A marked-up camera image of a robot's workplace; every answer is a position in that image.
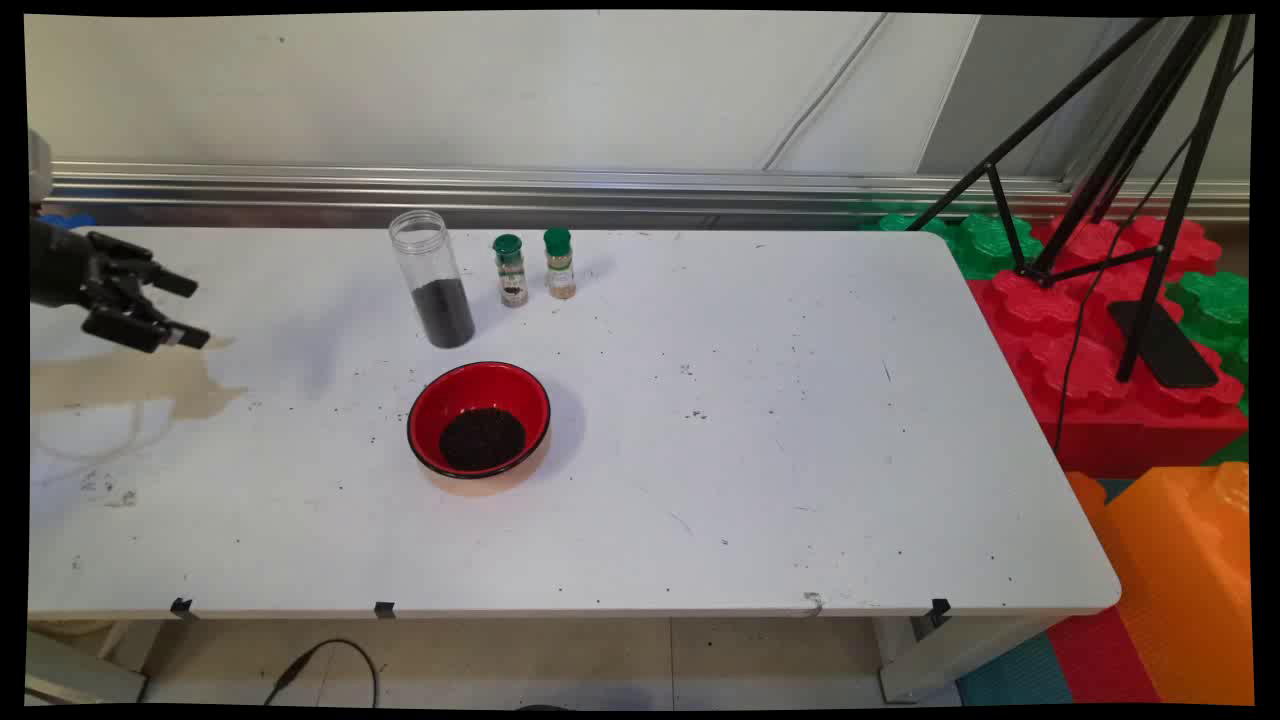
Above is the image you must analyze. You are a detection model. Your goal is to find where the black floor cable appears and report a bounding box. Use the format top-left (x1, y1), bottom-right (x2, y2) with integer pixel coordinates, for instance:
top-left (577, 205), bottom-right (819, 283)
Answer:
top-left (262, 638), bottom-right (381, 709)

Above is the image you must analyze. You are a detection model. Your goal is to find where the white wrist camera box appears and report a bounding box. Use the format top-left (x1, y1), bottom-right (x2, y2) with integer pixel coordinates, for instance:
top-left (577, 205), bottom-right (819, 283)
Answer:
top-left (28, 130), bottom-right (53, 207)

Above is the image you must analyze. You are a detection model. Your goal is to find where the black flat slab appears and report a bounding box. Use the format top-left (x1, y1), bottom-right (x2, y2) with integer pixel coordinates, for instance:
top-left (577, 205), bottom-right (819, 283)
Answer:
top-left (1107, 299), bottom-right (1221, 390)

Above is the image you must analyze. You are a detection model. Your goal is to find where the red floor mat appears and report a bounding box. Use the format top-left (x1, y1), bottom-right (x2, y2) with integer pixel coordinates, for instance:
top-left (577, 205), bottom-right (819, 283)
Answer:
top-left (1045, 605), bottom-right (1161, 704)

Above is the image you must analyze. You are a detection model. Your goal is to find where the green-capped dark spice bottle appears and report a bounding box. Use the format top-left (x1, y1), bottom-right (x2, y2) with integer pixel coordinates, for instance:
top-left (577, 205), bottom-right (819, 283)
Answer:
top-left (492, 234), bottom-right (529, 308)

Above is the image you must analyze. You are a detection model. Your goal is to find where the aluminium rail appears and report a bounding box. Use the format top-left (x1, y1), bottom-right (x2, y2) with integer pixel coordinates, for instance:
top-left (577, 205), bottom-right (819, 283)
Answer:
top-left (28, 160), bottom-right (1251, 231)

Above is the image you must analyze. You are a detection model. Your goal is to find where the red bowl with black rim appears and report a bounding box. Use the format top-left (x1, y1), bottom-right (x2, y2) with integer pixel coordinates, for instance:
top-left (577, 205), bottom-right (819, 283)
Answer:
top-left (406, 361), bottom-right (552, 480)

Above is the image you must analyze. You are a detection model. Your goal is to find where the white table frame bar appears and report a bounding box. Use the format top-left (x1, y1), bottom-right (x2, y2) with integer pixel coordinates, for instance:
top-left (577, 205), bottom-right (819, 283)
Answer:
top-left (25, 620), bottom-right (166, 704)

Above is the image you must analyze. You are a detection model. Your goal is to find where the green foam brick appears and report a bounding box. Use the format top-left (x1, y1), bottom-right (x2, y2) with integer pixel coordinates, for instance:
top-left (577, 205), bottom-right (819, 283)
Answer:
top-left (1165, 270), bottom-right (1251, 386)
top-left (865, 210), bottom-right (1046, 281)

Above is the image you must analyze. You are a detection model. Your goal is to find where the teal floor mat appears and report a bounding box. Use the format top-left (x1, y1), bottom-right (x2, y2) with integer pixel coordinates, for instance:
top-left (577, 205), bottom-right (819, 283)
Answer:
top-left (955, 630), bottom-right (1076, 706)

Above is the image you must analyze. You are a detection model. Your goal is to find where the red foam brick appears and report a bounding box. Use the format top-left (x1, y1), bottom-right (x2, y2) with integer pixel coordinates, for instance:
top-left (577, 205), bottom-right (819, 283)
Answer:
top-left (965, 213), bottom-right (1251, 479)

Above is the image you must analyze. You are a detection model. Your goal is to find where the clear jar with black seeds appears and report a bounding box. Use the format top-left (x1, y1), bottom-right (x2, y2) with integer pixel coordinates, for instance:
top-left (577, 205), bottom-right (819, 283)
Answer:
top-left (388, 210), bottom-right (477, 350)

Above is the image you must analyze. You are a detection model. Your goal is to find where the white table leg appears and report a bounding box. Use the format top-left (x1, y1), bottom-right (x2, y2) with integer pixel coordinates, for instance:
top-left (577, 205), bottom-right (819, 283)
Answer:
top-left (870, 612), bottom-right (1061, 704)

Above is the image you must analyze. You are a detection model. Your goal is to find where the orange foam brick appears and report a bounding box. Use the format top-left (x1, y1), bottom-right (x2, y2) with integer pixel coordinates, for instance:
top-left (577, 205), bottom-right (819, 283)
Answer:
top-left (1065, 462), bottom-right (1254, 706)

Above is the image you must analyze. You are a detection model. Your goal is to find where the green-capped tan spice bottle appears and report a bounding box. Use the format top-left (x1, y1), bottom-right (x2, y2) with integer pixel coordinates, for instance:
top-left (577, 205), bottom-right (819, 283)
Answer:
top-left (543, 228), bottom-right (578, 300)

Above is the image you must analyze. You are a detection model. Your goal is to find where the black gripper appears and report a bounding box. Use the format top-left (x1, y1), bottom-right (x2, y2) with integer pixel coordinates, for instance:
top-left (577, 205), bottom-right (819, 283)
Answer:
top-left (30, 218), bottom-right (212, 354)

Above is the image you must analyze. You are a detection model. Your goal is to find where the black seeds pile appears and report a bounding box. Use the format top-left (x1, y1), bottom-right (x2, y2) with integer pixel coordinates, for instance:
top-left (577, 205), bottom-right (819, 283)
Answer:
top-left (438, 406), bottom-right (527, 473)

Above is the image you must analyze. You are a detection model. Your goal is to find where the large black tripod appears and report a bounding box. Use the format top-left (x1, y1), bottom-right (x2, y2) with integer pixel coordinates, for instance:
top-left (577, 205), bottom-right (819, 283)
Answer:
top-left (905, 15), bottom-right (1253, 384)

